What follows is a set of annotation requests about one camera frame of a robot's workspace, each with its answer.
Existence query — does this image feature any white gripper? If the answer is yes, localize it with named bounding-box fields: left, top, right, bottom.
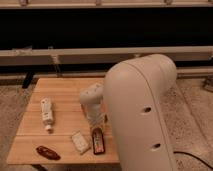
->
left=86, top=104, right=106, bottom=135

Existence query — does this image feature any black red snack bar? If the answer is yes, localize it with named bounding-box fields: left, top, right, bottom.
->
left=92, top=128, right=105, bottom=155

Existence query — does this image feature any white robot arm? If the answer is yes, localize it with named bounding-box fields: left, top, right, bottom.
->
left=79, top=54, right=177, bottom=171

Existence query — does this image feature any white tube bottle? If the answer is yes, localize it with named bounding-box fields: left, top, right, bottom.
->
left=41, top=98, right=54, bottom=133

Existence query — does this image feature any dark red wrapped snack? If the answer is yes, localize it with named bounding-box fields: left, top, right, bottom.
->
left=36, top=146, right=61, bottom=160

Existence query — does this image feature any wooden shelf rail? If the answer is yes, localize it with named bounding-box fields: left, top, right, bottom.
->
left=0, top=46, right=213, bottom=66

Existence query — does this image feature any black cable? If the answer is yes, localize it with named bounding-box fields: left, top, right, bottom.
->
left=173, top=150, right=213, bottom=169

